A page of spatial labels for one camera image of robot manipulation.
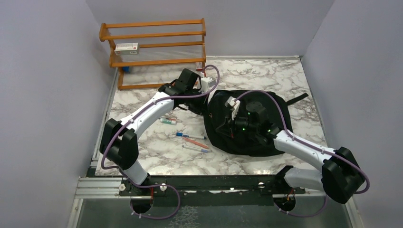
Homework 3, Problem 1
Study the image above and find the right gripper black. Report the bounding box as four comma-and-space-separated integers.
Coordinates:
216, 110, 259, 139

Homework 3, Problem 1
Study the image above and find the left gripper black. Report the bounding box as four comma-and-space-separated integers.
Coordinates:
183, 87, 209, 115

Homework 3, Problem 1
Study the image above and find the black student backpack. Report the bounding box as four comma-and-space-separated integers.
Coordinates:
203, 90, 308, 157

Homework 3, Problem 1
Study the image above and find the white green glue stick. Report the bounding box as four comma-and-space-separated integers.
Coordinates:
160, 118, 177, 125

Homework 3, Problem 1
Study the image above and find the orange pen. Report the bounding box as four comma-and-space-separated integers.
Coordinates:
183, 137, 209, 149

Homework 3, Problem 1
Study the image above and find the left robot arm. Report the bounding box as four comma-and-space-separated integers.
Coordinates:
99, 68, 218, 195

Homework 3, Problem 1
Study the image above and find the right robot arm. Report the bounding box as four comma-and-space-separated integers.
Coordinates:
216, 97, 367, 204

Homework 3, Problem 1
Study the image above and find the small red white box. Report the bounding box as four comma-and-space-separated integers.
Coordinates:
195, 62, 203, 70

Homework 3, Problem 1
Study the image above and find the wooden shelf rack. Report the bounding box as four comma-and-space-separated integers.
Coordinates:
99, 18, 207, 90

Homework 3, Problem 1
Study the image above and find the blue capped marker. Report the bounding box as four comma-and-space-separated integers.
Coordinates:
175, 132, 207, 140

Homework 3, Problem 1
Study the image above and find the white blue marker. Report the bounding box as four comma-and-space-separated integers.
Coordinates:
182, 145, 210, 153

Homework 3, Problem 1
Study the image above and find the white red box on shelf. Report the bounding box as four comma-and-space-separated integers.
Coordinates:
114, 43, 138, 56

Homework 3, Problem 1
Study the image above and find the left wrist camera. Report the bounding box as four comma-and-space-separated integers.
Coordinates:
200, 76, 216, 93

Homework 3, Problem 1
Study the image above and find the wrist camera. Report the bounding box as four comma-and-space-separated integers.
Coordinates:
225, 96, 240, 120
200, 76, 216, 93

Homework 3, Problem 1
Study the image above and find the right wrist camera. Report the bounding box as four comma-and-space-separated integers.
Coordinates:
225, 96, 240, 120

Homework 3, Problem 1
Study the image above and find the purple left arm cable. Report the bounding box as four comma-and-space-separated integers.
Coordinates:
100, 65, 221, 220

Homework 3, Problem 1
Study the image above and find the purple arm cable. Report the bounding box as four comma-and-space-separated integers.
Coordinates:
234, 90, 371, 219
100, 65, 221, 220

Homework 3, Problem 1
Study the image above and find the black mounting rail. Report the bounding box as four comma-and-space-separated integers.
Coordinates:
86, 168, 306, 207

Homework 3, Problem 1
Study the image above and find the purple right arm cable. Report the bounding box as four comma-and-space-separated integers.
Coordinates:
234, 90, 371, 219

